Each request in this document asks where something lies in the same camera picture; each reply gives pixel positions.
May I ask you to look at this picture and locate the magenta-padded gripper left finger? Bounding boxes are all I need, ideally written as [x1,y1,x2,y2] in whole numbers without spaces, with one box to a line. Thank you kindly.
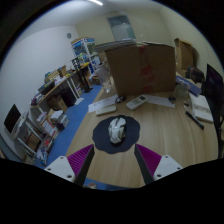
[43,143,96,188]

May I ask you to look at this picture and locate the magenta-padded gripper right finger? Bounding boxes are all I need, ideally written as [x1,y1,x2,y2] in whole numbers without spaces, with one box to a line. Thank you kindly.
[133,143,184,186]

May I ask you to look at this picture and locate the white and grey computer mouse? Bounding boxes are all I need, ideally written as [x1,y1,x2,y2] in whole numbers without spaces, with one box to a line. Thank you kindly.
[107,116,128,145]

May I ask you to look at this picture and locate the dark round mouse pad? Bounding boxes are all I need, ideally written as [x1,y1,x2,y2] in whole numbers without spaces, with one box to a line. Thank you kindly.
[91,114,142,155]

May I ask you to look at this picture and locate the white shelf unit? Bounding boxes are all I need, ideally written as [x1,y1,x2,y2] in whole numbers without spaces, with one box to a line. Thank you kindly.
[15,108,69,164]

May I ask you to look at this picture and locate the black marker pen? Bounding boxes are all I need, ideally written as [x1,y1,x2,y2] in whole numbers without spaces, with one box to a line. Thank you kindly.
[185,110,205,131]

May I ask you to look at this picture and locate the black chair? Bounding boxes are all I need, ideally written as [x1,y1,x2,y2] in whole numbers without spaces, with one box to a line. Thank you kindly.
[214,106,224,159]

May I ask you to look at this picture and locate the white book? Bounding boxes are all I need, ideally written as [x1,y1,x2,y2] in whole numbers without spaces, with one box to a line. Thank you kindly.
[188,92,215,125]

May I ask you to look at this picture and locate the computer monitor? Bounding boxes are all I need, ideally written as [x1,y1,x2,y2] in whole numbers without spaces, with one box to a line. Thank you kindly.
[2,103,23,136]

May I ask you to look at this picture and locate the large white remote control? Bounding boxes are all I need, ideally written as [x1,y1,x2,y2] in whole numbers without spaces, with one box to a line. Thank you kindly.
[125,94,149,112]

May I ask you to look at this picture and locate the white printed paper sheet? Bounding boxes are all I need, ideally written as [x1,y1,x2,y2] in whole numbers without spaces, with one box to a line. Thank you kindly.
[87,93,120,114]

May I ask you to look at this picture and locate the clear plastic container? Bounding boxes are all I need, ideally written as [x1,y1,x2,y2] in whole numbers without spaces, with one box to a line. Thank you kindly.
[175,82,190,100]

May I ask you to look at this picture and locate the wooden side desk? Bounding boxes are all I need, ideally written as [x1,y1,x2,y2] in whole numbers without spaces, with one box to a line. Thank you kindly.
[29,73,82,109]

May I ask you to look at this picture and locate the long blue box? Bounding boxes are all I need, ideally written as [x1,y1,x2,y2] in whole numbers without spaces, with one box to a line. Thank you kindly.
[175,74,203,98]

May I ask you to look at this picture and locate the black bag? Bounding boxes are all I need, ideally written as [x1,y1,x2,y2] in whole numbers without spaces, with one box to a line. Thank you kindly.
[202,63,224,113]

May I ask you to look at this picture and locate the black floor stand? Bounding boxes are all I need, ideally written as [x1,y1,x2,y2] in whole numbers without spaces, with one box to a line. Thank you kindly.
[71,56,95,94]

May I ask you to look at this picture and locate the clear glass jar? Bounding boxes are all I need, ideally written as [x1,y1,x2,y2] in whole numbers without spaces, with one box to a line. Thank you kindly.
[99,64,115,94]

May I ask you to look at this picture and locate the large brown cardboard box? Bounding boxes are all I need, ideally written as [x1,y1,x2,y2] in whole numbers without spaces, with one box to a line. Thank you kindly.
[104,42,177,98]

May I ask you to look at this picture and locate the small brown cardboard box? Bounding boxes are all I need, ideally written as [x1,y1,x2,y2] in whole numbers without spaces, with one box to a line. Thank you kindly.
[173,37,195,72]

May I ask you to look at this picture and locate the glass door display cabinet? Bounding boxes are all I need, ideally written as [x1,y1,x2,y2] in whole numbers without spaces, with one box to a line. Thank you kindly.
[70,36,101,73]

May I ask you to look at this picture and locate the window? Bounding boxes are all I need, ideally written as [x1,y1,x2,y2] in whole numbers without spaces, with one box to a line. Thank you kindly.
[106,14,137,43]

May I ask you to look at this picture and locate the ceiling light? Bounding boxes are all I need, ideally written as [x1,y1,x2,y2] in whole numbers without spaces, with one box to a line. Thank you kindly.
[87,0,105,7]

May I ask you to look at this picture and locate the black coiled cable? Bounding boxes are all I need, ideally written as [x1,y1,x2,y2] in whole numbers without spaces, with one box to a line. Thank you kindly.
[114,95,127,105]

